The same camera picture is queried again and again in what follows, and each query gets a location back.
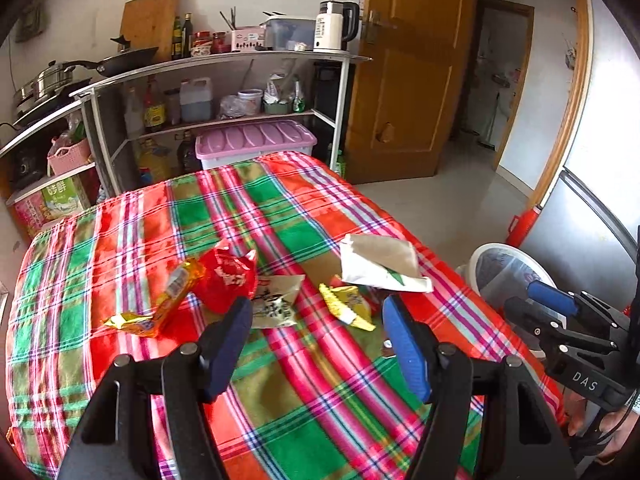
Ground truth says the white electric kettle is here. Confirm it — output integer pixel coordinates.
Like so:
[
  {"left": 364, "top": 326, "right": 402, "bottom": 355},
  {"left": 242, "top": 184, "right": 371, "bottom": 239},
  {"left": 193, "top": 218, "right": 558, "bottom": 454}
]
[{"left": 314, "top": 1, "right": 361, "bottom": 52}]

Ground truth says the silver refrigerator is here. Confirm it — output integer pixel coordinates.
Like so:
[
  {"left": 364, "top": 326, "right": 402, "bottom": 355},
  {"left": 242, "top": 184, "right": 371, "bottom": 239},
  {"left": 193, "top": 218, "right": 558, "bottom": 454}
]
[{"left": 520, "top": 0, "right": 640, "bottom": 321}]

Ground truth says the metal door handle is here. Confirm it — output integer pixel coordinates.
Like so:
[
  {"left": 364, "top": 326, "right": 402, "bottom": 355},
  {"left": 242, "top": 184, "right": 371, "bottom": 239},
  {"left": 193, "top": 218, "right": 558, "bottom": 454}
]
[{"left": 361, "top": 10, "right": 396, "bottom": 45}]

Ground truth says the food packets bag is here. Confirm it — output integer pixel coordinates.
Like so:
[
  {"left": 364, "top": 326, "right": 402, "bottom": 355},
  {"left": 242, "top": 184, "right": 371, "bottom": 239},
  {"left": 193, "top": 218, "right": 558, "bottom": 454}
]
[{"left": 263, "top": 74, "right": 293, "bottom": 106}]

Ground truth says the red carton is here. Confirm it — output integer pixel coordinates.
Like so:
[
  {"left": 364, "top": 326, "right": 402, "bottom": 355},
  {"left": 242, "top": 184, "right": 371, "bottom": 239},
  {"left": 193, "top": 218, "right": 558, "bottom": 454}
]
[{"left": 12, "top": 195, "right": 48, "bottom": 238}]

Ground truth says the translucent bin liner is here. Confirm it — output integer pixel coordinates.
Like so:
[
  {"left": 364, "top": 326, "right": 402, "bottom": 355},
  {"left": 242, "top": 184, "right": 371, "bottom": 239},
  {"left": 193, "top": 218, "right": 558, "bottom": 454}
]
[{"left": 477, "top": 250, "right": 551, "bottom": 306}]

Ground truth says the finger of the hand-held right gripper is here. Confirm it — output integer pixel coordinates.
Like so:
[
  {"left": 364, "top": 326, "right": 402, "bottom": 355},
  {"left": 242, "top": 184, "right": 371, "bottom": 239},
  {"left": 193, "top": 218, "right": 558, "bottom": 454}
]
[
  {"left": 503, "top": 296, "right": 620, "bottom": 357},
  {"left": 526, "top": 280, "right": 630, "bottom": 332}
]

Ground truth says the wooden cutting board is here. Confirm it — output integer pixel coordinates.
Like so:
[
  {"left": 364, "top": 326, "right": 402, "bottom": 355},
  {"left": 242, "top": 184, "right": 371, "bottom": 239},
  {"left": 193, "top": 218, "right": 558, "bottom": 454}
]
[{"left": 120, "top": 0, "right": 182, "bottom": 63}]

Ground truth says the pink utensil holder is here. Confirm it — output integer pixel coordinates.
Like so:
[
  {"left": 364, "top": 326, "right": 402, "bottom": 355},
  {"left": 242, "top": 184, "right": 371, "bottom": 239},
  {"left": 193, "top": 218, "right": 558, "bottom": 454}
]
[{"left": 230, "top": 25, "right": 267, "bottom": 53}]

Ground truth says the black gas stove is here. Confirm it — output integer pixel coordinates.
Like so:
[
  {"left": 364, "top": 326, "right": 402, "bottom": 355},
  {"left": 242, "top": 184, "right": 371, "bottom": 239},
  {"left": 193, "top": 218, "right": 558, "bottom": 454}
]
[{"left": 12, "top": 77, "right": 93, "bottom": 128}]

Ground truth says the sauce bottle yellow label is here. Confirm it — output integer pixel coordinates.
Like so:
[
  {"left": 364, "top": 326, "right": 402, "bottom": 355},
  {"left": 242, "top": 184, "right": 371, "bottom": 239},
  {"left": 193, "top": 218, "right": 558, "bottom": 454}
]
[{"left": 143, "top": 76, "right": 167, "bottom": 133}]

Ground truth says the pink plastic basket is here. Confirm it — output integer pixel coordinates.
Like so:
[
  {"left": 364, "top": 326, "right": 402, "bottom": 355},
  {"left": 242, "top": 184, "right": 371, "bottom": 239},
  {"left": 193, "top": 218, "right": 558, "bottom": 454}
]
[{"left": 47, "top": 137, "right": 93, "bottom": 177}]

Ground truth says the white trash bin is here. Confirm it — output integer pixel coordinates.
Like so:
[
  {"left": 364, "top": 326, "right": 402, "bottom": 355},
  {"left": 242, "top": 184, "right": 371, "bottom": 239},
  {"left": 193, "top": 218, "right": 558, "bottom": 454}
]
[{"left": 467, "top": 242, "right": 556, "bottom": 356}]

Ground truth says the white wrapper black print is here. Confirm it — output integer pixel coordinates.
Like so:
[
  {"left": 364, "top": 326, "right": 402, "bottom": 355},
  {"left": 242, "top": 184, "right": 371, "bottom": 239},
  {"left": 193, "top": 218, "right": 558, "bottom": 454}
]
[{"left": 248, "top": 275, "right": 306, "bottom": 329}]

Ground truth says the black rice cooker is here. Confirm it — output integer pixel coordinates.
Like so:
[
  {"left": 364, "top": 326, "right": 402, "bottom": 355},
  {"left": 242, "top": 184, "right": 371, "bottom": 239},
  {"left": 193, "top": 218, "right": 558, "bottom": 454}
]
[{"left": 10, "top": 147, "right": 51, "bottom": 188}]

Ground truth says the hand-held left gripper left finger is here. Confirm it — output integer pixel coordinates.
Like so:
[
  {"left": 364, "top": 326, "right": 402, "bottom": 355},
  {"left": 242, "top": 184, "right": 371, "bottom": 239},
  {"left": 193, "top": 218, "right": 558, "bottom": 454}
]
[{"left": 57, "top": 296, "right": 254, "bottom": 480}]

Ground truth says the white jerrycan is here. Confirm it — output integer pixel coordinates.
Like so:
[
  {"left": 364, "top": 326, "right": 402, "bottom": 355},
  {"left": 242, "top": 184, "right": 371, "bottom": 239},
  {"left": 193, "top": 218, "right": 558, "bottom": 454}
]
[{"left": 179, "top": 77, "right": 213, "bottom": 122}]

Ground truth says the wooden door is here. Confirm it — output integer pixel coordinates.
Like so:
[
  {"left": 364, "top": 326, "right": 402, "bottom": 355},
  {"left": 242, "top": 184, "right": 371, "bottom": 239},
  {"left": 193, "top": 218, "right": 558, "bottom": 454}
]
[{"left": 345, "top": 0, "right": 478, "bottom": 183}]

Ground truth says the pink lidded storage box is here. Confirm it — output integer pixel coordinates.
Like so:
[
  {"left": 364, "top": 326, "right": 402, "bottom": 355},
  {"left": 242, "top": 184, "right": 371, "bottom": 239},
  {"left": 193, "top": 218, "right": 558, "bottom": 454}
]
[{"left": 195, "top": 120, "right": 318, "bottom": 171}]

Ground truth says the tall white metal shelf rack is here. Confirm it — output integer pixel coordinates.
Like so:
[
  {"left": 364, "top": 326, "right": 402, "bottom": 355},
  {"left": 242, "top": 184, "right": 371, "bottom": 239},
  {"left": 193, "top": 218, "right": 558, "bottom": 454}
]
[{"left": 70, "top": 50, "right": 373, "bottom": 196}]

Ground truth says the yellow cooking oil bottle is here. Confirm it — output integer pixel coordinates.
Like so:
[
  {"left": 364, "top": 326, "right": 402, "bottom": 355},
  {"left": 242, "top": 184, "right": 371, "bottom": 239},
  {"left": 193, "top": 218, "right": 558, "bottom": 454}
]
[{"left": 136, "top": 137, "right": 171, "bottom": 183}]

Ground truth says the red plastic object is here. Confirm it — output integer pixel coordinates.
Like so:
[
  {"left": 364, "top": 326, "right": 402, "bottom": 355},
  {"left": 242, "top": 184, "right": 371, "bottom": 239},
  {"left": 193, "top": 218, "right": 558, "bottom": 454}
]
[{"left": 506, "top": 204, "right": 543, "bottom": 248}]

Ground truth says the hanging cloth bag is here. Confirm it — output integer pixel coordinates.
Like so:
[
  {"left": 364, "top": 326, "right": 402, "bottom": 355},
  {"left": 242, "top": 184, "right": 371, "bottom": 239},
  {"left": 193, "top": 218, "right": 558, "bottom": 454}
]
[{"left": 15, "top": 0, "right": 51, "bottom": 43}]

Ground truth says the low white metal shelf rack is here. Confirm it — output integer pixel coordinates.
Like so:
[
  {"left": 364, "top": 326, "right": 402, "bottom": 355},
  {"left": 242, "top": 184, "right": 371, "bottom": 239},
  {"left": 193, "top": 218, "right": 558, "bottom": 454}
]
[{"left": 0, "top": 97, "right": 101, "bottom": 206}]

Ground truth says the black frying pan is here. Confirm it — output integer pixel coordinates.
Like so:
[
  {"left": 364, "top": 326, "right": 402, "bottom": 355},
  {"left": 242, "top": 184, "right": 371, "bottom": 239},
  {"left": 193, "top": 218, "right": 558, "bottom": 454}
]
[{"left": 62, "top": 35, "right": 160, "bottom": 78}]

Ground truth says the white plastic tub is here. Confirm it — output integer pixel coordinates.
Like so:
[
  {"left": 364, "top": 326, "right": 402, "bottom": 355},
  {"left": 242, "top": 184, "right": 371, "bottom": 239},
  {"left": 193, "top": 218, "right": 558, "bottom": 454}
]
[{"left": 237, "top": 89, "right": 264, "bottom": 116}]

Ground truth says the person's right hand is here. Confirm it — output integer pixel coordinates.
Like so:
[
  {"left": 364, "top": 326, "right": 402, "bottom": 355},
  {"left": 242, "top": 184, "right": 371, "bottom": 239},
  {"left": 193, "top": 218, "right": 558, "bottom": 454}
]
[{"left": 597, "top": 400, "right": 640, "bottom": 458}]

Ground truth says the clear lidded plastic container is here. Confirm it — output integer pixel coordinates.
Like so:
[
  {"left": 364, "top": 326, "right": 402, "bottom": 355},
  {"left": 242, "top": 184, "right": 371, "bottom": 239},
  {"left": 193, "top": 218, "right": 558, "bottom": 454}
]
[{"left": 263, "top": 14, "right": 317, "bottom": 52}]

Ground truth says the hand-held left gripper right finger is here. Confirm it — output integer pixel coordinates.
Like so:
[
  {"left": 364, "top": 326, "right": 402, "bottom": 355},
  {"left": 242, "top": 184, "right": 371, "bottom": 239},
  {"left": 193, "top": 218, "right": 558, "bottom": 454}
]
[{"left": 381, "top": 294, "right": 581, "bottom": 480}]

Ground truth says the white plastic bottle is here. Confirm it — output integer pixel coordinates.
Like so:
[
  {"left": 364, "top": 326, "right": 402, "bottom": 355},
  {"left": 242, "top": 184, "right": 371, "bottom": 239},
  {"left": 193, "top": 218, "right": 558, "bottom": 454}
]
[{"left": 124, "top": 87, "right": 146, "bottom": 138}]

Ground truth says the red snack packet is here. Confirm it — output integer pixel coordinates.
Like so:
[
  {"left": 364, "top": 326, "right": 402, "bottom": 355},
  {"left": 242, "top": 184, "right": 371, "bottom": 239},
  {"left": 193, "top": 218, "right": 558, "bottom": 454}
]
[{"left": 192, "top": 245, "right": 259, "bottom": 315}]

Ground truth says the mop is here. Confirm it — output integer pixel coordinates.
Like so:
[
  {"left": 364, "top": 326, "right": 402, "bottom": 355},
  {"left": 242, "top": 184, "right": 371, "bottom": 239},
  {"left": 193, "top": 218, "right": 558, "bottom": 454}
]
[{"left": 480, "top": 87, "right": 503, "bottom": 148}]

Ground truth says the black cabinet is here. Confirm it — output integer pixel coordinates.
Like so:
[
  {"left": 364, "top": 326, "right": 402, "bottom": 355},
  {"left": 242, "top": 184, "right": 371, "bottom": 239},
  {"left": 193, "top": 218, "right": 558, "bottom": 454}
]
[{"left": 312, "top": 60, "right": 356, "bottom": 161}]

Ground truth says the plaid tablecloth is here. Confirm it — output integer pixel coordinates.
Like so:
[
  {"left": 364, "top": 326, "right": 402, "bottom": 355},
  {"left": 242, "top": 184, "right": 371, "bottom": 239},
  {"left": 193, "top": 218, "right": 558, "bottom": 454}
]
[{"left": 5, "top": 151, "right": 568, "bottom": 480}]

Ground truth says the white paper bag green print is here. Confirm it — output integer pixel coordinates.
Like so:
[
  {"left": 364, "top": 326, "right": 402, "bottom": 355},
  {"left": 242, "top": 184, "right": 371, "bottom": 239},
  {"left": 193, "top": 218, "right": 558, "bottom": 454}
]
[{"left": 340, "top": 233, "right": 434, "bottom": 293}]

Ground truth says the steel pot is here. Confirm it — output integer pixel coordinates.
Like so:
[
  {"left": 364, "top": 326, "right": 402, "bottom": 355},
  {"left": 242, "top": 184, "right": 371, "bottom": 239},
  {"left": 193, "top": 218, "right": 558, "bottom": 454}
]
[{"left": 12, "top": 60, "right": 76, "bottom": 106}]

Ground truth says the brown door frame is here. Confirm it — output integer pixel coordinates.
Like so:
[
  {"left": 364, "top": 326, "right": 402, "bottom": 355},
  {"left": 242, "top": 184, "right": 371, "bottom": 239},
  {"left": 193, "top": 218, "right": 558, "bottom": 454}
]
[{"left": 462, "top": 0, "right": 536, "bottom": 171}]

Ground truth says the clear plastic bag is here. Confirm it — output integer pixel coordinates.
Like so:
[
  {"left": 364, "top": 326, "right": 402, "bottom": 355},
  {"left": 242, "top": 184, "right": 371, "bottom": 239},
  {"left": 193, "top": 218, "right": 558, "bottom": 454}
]
[{"left": 219, "top": 96, "right": 246, "bottom": 121}]

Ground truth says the yellow snack wrapper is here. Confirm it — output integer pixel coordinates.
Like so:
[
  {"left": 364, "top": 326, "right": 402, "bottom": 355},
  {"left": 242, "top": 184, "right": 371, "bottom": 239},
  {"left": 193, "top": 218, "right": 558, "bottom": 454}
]
[{"left": 319, "top": 283, "right": 377, "bottom": 332}]

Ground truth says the gold snack packet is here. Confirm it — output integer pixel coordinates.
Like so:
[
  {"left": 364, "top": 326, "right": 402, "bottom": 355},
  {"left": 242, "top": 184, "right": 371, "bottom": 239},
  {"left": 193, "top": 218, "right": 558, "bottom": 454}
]
[{"left": 102, "top": 257, "right": 207, "bottom": 338}]

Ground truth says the green milk carton box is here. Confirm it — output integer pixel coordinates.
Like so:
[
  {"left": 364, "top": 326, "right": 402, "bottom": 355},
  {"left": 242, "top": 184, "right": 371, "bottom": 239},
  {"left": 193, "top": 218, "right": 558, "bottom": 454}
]
[{"left": 40, "top": 175, "right": 86, "bottom": 221}]

